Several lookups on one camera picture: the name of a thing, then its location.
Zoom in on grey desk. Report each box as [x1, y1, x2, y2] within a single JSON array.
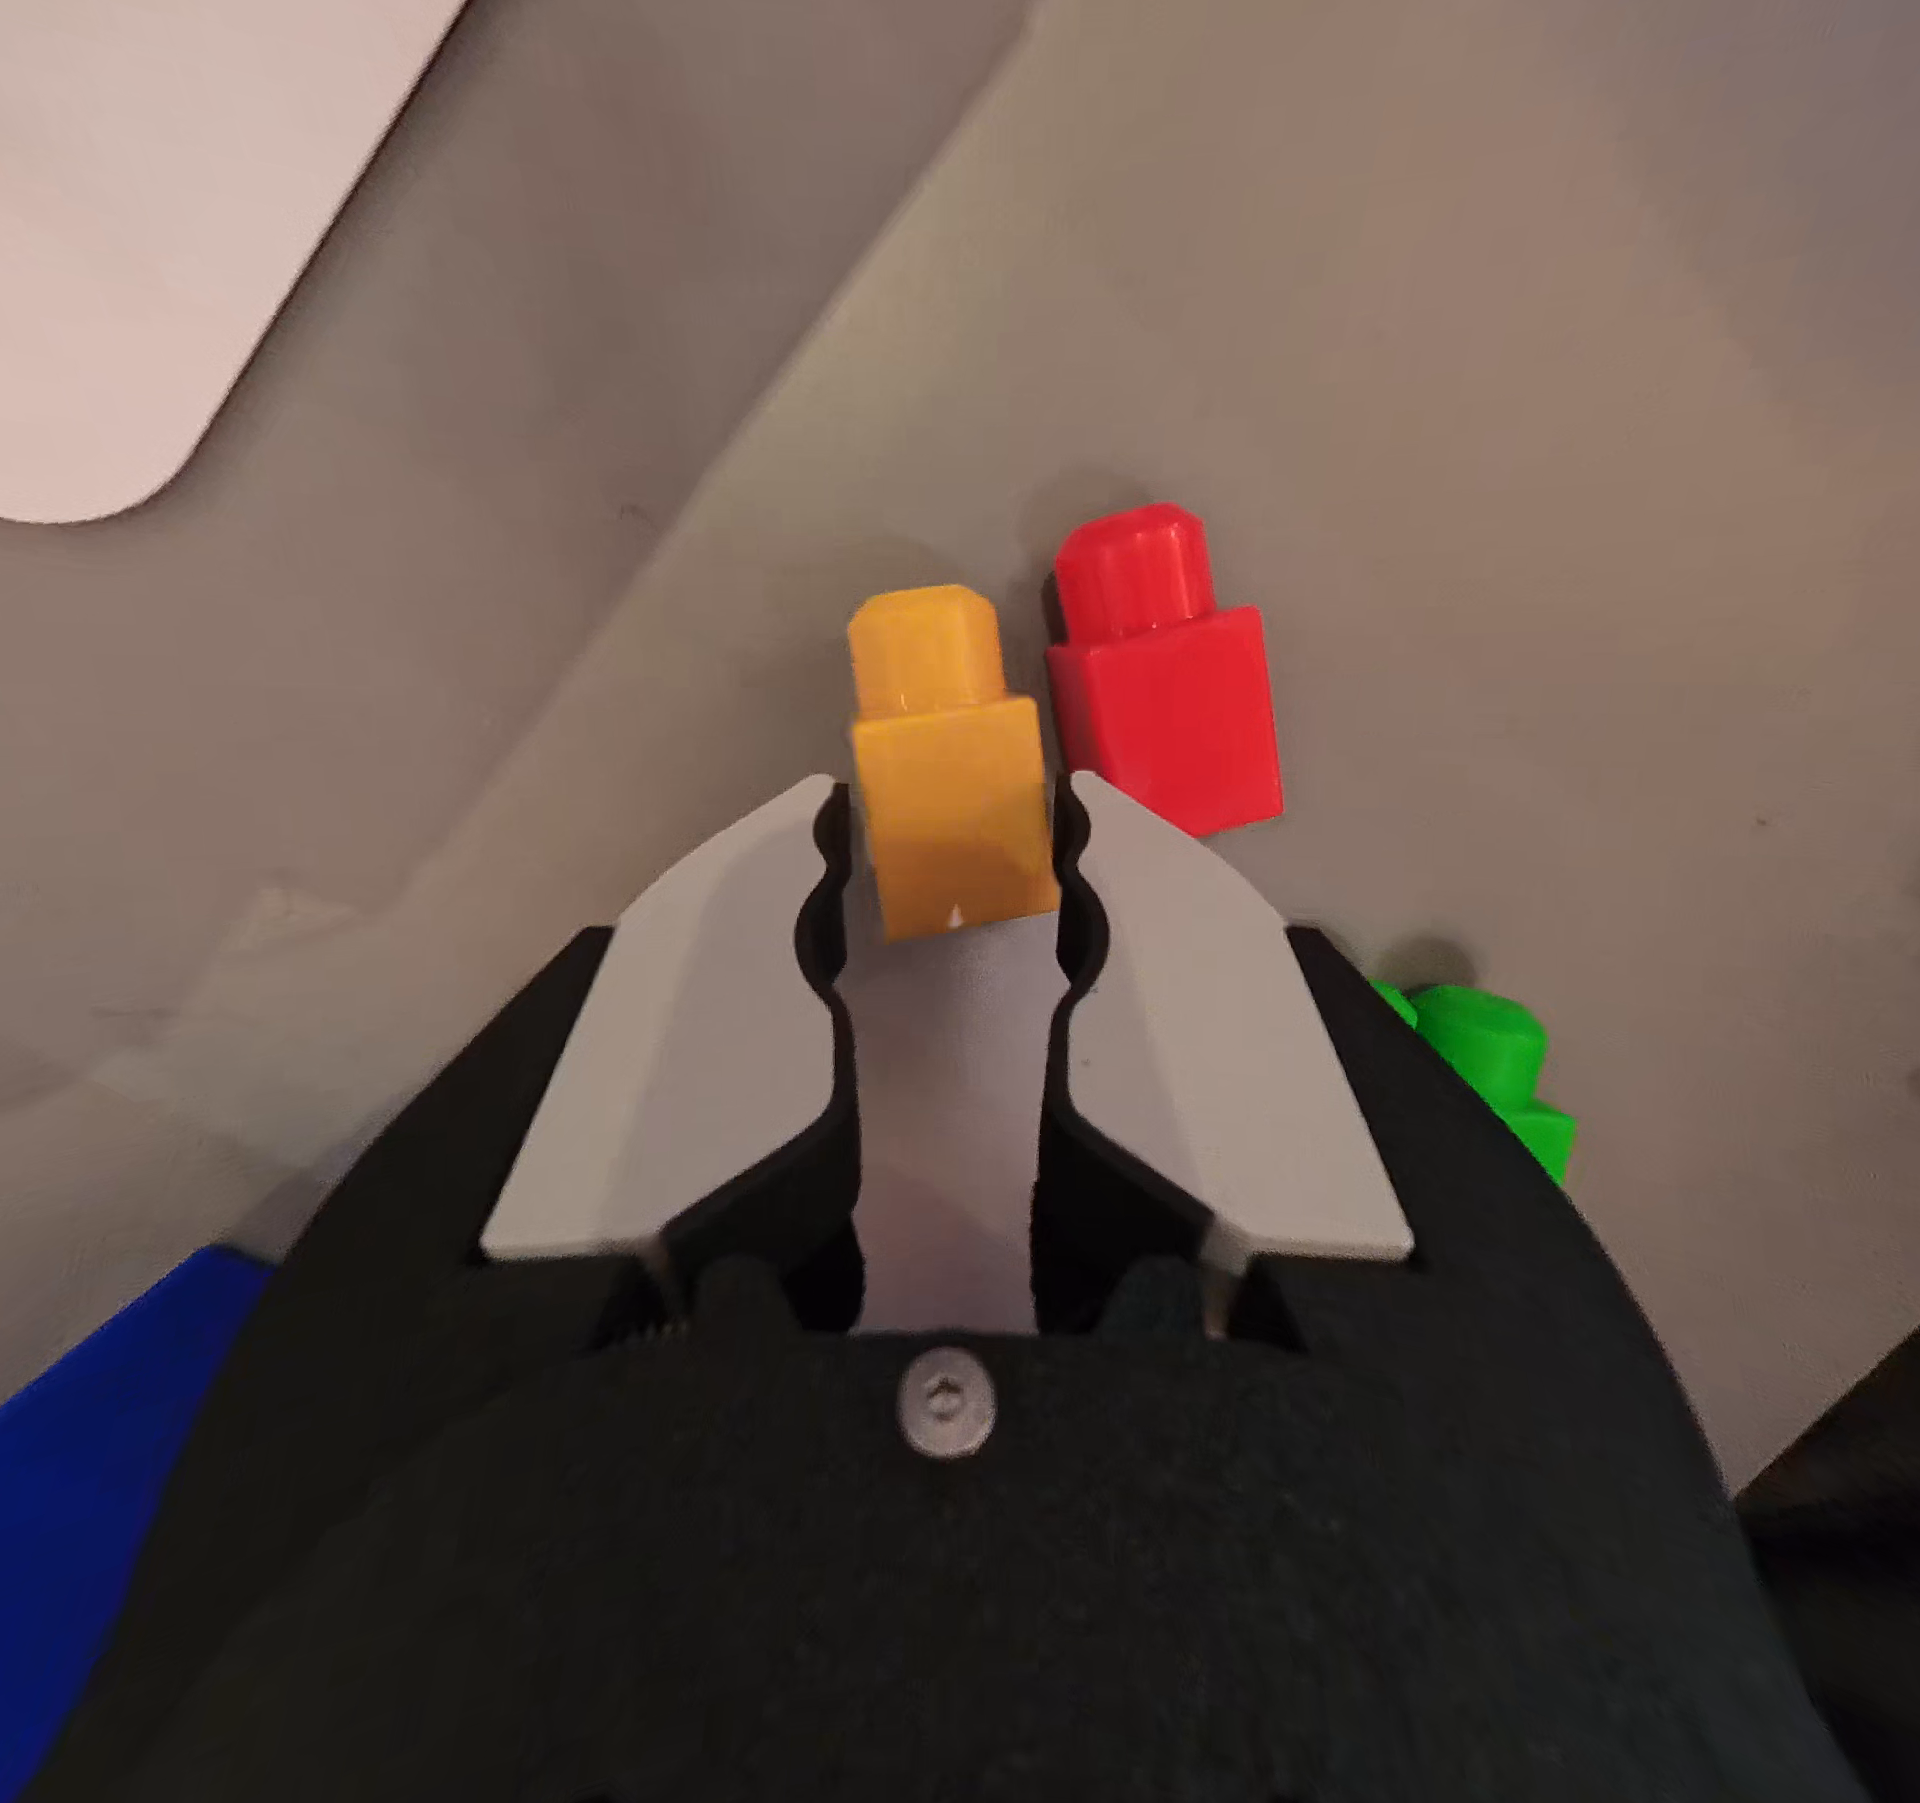
[[0, 0, 1920, 1506]]

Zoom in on blue plastic storage bin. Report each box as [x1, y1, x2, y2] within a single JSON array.
[[0, 1246, 274, 1791]]

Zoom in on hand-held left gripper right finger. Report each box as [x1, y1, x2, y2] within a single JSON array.
[[1035, 768, 1416, 1337]]

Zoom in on small red toy block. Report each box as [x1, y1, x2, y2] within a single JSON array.
[[1042, 503, 1287, 841]]

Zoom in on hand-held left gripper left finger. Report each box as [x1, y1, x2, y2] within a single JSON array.
[[479, 772, 868, 1337]]

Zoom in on yellow toy block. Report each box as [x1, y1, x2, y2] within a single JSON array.
[[843, 584, 1058, 943]]

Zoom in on green toy block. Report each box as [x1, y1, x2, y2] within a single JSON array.
[[1372, 983, 1580, 1187]]

